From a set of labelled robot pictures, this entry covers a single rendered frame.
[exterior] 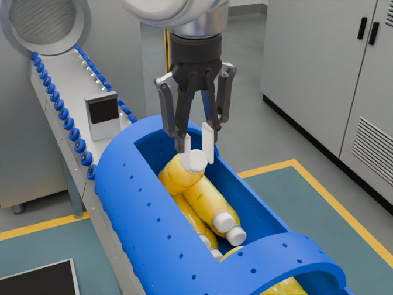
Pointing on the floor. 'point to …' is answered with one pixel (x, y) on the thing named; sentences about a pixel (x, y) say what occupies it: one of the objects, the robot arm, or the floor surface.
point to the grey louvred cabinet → (335, 83)
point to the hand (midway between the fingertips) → (196, 147)
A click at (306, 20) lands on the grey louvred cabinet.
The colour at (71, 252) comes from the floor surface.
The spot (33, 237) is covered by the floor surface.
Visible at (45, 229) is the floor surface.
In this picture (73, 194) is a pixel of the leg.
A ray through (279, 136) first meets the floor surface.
